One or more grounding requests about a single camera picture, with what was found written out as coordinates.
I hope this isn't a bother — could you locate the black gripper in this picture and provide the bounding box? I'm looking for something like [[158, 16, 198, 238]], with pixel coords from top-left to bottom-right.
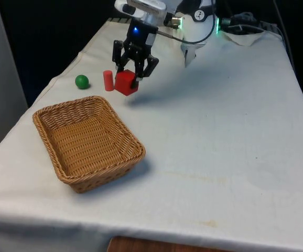
[[112, 21, 160, 90]]

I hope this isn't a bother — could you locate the red cube block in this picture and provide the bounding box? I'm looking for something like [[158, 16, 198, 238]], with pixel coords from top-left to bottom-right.
[[114, 69, 139, 97]]

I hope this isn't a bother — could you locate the red cylinder block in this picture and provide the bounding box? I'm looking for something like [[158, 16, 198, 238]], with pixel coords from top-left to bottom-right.
[[103, 70, 115, 92]]

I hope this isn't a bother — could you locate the black cable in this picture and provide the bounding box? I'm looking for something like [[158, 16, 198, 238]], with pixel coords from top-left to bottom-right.
[[219, 12, 283, 36], [155, 0, 217, 44]]

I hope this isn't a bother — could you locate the wicker basket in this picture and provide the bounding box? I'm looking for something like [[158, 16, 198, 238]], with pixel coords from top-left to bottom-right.
[[32, 95, 146, 194]]

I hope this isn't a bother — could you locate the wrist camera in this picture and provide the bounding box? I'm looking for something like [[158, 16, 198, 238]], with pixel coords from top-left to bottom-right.
[[114, 0, 167, 19]]

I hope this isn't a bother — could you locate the green ball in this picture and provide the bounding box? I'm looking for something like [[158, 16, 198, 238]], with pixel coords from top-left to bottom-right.
[[74, 74, 90, 90]]

